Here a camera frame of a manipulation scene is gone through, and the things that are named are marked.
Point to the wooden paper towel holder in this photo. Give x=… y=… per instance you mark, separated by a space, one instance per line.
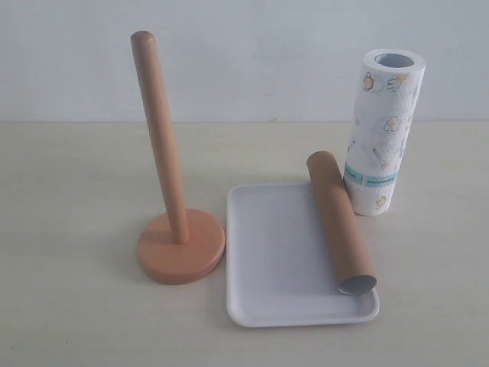
x=182 y=245

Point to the brown cardboard tube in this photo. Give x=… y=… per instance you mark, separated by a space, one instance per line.
x=353 y=269

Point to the printed white paper towel roll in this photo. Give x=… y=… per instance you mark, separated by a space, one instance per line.
x=388 y=89

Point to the white rectangular plastic tray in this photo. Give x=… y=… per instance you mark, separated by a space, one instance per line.
x=278 y=270

